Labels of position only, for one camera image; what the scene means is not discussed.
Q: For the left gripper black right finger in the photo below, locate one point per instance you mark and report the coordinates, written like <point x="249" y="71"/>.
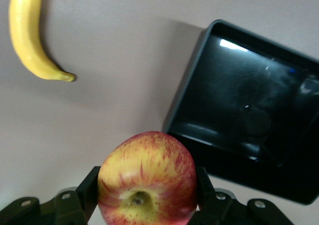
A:
<point x="219" y="210"/>

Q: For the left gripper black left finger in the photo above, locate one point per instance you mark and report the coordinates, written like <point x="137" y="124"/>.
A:
<point x="69" y="207"/>

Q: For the yellow banana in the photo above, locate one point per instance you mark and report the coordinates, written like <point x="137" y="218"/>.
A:
<point x="25" y="35"/>

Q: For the black plastic box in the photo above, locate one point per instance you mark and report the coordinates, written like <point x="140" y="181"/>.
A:
<point x="249" y="97"/>

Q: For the red yellow apple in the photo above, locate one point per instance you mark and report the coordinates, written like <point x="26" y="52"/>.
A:
<point x="149" y="172"/>

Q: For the table cover mat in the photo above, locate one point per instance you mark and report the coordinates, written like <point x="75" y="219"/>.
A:
<point x="112" y="85"/>

